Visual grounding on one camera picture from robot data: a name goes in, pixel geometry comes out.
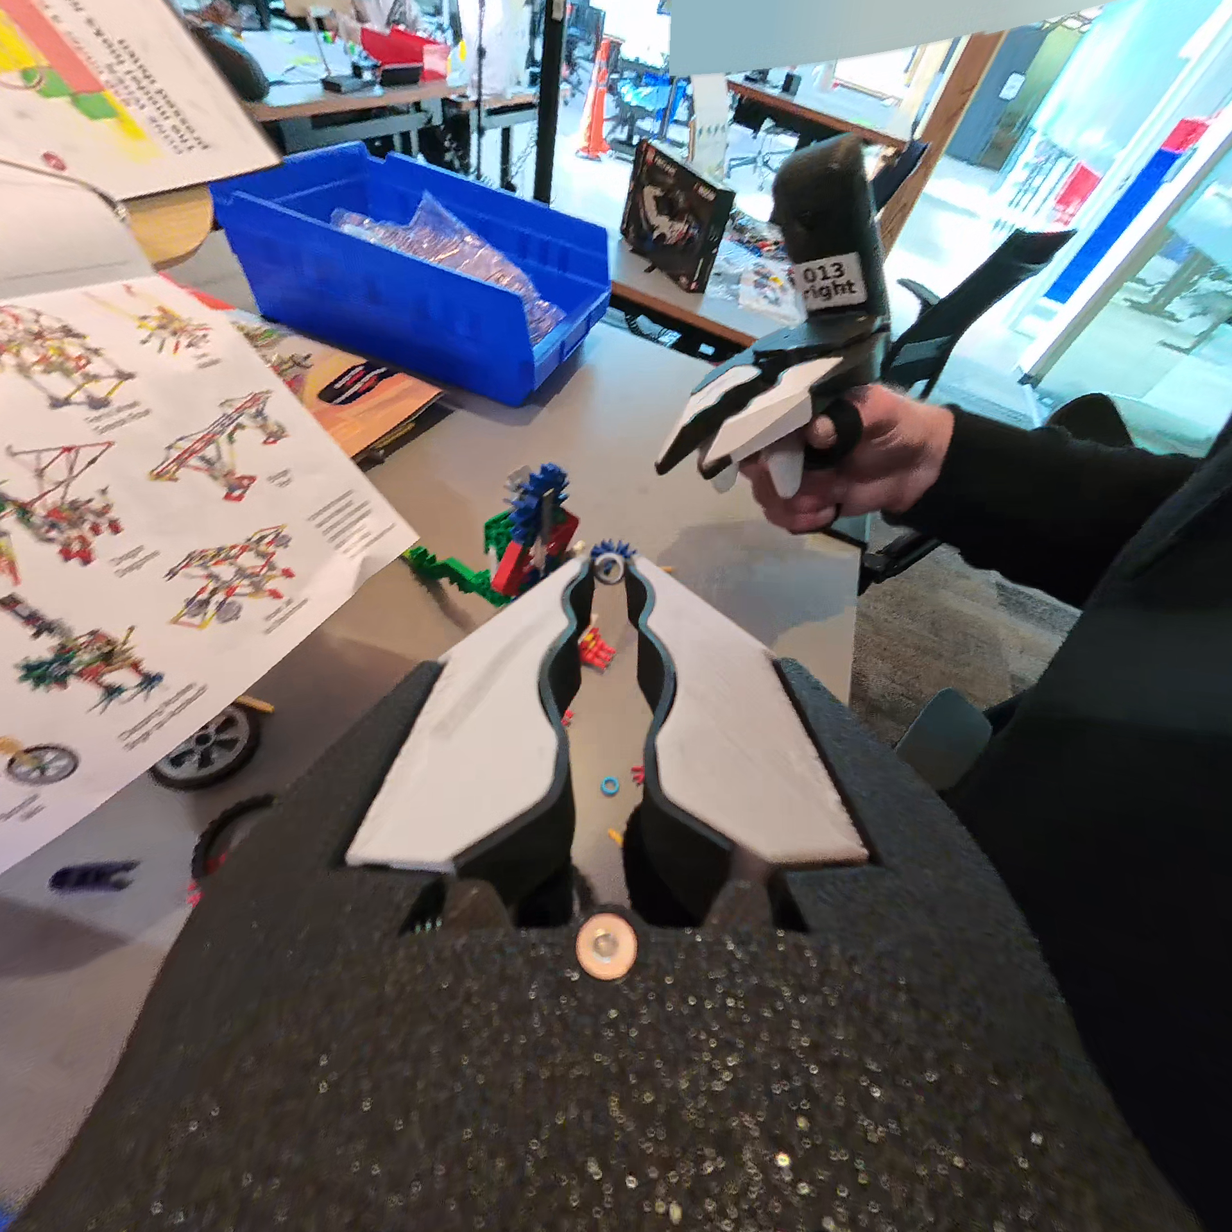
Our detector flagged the colourful construction toy model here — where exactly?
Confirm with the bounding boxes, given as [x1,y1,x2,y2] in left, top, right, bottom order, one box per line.
[403,461,619,672]

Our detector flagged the grey wheel with black tyre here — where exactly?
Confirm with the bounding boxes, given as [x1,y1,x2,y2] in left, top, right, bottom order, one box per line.
[150,703,263,793]

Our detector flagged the person's right forearm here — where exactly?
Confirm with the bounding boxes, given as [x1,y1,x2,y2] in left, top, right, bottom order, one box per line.
[905,402,1232,618]

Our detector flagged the red box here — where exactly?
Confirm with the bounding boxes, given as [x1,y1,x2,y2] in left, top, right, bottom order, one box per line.
[362,24,453,82]

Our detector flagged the clear plastic bags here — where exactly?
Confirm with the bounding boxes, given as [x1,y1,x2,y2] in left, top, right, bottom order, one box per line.
[332,190,568,342]

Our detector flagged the black office chair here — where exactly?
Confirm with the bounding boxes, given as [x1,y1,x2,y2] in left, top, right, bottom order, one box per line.
[857,225,1080,594]

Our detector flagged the round tan board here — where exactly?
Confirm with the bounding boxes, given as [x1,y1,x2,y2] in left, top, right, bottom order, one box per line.
[125,182,217,272]

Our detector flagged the grey chair armrest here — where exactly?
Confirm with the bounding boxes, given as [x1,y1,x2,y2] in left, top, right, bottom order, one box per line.
[896,688,993,795]

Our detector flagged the black printed box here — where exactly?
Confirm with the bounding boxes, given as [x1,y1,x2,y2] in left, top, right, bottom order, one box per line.
[620,139,738,292]

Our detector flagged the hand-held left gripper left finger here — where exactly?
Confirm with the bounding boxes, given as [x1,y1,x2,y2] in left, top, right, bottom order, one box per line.
[345,556,594,930]

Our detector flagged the person's right hand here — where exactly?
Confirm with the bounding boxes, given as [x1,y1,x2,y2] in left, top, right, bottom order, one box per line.
[745,383,955,538]

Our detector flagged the orange traffic cone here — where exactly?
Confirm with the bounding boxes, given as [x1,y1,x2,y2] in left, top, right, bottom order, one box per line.
[576,37,619,160]

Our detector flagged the black rubber tyre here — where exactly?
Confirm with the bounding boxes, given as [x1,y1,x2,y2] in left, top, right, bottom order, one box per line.
[191,795,276,882]

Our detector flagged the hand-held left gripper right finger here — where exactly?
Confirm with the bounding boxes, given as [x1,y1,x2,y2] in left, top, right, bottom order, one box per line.
[620,556,874,930]

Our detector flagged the purple small connector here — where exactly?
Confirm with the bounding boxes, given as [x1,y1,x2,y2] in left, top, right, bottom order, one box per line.
[49,860,142,895]

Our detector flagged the black pole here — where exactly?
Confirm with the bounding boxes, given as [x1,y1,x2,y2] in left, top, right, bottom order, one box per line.
[533,0,566,205]

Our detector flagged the blue plastic bin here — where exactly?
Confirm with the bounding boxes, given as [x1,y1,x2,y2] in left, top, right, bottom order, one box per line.
[211,143,613,407]

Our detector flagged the printed instruction sheet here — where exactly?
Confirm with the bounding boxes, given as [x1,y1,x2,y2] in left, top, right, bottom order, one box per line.
[0,279,419,867]

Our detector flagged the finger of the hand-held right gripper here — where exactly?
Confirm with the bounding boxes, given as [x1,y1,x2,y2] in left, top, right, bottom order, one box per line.
[699,357,846,493]
[656,348,803,474]

